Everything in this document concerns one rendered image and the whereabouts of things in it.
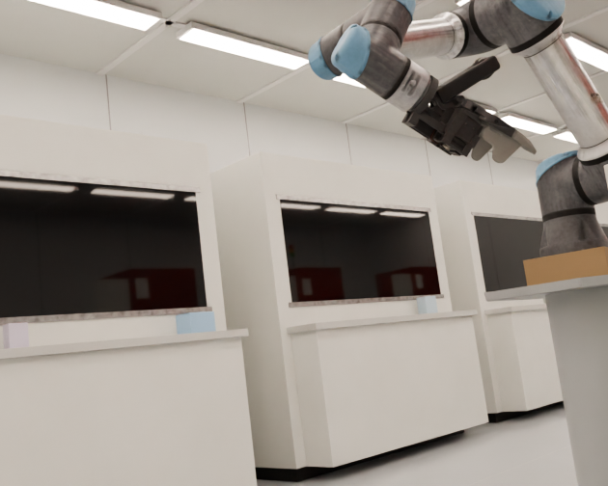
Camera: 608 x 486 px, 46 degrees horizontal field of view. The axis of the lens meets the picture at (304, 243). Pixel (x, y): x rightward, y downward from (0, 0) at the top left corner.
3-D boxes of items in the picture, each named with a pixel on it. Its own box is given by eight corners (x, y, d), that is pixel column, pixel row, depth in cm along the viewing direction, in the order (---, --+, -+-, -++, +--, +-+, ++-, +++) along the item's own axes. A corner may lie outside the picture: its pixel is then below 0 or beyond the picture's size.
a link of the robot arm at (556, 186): (560, 221, 171) (551, 167, 174) (612, 207, 161) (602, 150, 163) (530, 218, 164) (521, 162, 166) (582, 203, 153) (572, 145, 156)
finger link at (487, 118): (507, 142, 117) (460, 117, 118) (512, 132, 117) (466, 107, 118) (511, 137, 112) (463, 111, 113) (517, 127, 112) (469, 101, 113)
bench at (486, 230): (621, 392, 670) (584, 188, 700) (527, 422, 545) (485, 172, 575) (519, 397, 745) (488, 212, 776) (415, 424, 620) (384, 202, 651)
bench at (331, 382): (500, 431, 517) (457, 167, 547) (328, 485, 392) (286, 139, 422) (386, 432, 593) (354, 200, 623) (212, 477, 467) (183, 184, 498)
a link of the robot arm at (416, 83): (401, 62, 118) (418, 57, 110) (424, 76, 119) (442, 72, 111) (378, 100, 118) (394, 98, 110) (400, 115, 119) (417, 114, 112)
